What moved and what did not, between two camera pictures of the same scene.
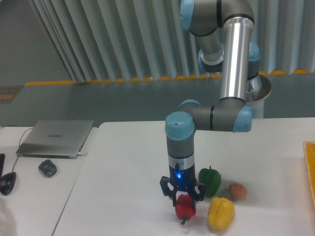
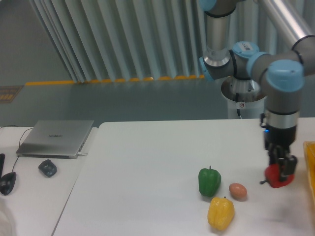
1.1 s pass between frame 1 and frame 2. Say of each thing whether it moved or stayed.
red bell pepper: moved
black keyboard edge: stayed
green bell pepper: stayed
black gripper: moved
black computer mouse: stayed
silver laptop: stayed
